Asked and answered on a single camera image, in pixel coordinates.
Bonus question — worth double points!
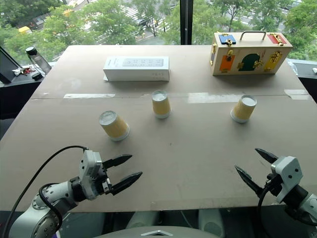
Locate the clear tape strip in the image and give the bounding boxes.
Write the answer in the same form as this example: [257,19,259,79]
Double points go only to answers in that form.
[284,89,311,100]

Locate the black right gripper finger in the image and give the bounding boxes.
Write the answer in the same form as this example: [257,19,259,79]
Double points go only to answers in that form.
[255,148,279,165]
[234,165,261,198]

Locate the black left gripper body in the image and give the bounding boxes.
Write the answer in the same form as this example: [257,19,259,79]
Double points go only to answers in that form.
[100,165,115,196]

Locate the white cardboard box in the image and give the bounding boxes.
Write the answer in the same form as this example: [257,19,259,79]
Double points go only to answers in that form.
[103,56,170,82]

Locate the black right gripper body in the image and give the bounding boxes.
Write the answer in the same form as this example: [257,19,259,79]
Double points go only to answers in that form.
[257,173,283,197]

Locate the yellow white paper cup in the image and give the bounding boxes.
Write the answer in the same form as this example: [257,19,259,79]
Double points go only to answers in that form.
[98,110,130,142]
[151,90,172,119]
[230,94,258,124]

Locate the black side table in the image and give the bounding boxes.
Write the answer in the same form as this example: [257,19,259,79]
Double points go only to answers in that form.
[0,61,59,124]

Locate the wooden lock busy box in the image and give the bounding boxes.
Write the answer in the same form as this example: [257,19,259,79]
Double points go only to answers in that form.
[210,30,293,76]

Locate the clear bottle with black cap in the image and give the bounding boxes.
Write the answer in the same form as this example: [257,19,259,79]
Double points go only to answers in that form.
[25,46,52,75]

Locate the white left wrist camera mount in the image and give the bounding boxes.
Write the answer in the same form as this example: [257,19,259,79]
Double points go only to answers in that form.
[79,149,103,200]

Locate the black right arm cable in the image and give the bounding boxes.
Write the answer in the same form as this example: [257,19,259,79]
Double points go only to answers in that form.
[257,183,273,227]

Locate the black slanted panel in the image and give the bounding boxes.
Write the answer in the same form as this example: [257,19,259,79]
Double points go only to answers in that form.
[0,45,21,84]

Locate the black side desk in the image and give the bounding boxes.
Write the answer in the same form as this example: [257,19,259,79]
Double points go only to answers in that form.
[288,59,317,86]

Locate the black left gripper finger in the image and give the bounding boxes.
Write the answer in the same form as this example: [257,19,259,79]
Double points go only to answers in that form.
[109,171,143,196]
[102,154,133,170]

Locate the black window frame post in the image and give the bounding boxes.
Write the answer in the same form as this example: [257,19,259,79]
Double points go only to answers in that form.
[179,0,193,46]

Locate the keys with red tag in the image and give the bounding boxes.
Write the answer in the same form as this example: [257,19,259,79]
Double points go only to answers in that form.
[12,66,36,76]

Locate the grey rounded shape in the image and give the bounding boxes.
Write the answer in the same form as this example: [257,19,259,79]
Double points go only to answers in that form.
[198,209,225,238]

